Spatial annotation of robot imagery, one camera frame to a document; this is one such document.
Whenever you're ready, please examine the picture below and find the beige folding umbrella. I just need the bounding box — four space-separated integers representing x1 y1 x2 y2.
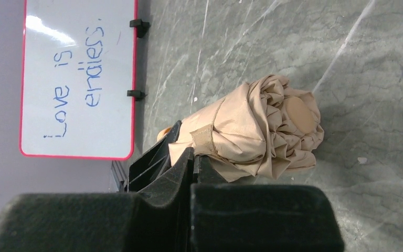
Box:
168 75 324 182

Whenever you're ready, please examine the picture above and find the pink framed whiteboard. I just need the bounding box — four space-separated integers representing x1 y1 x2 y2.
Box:
19 1 147 160

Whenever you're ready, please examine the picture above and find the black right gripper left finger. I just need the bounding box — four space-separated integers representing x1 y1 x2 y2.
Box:
0 148 194 251

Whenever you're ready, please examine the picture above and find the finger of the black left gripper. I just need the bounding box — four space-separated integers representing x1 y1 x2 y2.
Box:
111 120 182 192

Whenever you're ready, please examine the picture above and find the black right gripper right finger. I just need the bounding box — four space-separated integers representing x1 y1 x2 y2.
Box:
190 156 345 251

